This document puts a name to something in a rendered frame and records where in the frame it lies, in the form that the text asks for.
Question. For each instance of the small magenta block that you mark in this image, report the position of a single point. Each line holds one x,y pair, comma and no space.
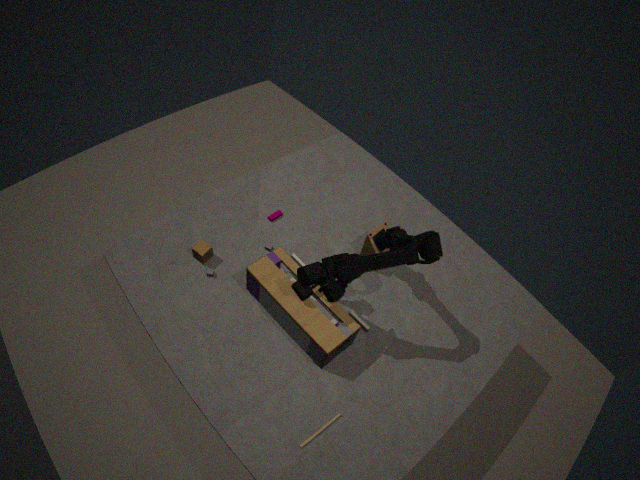
274,215

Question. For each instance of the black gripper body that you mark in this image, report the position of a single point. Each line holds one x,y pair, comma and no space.
304,292

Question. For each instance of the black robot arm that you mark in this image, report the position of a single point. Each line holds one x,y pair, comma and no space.
346,267

